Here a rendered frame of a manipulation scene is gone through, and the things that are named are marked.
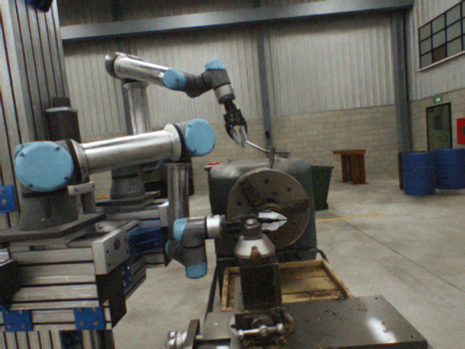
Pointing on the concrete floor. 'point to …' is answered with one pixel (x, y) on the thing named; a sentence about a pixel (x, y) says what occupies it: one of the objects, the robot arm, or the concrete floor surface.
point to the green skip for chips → (320, 185)
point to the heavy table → (352, 165)
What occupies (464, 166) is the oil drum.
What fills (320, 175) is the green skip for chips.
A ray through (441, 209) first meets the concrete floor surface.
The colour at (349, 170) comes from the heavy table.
